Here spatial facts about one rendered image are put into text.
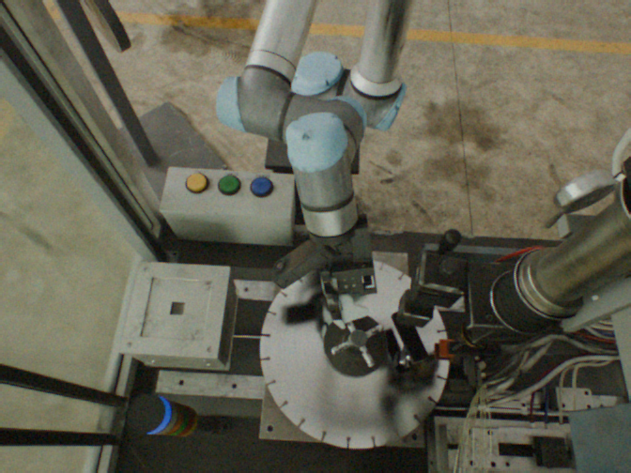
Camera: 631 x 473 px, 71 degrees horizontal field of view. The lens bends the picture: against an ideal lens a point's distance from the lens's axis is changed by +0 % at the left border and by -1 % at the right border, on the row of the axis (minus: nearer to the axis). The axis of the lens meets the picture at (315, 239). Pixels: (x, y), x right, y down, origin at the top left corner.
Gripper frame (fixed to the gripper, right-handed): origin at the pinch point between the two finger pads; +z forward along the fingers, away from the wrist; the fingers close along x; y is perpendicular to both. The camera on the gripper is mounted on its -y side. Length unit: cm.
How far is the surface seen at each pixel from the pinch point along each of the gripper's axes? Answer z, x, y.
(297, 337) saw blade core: 2.7, 0.1, -7.7
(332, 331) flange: 2.7, 0.4, -1.4
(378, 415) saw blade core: 11.6, -10.7, 4.6
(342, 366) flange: 5.9, -4.7, -0.4
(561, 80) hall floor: 34, 185, 119
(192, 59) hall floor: -9, 189, -69
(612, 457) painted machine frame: -10.7, -31.8, 26.3
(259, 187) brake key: -11.7, 30.7, -14.3
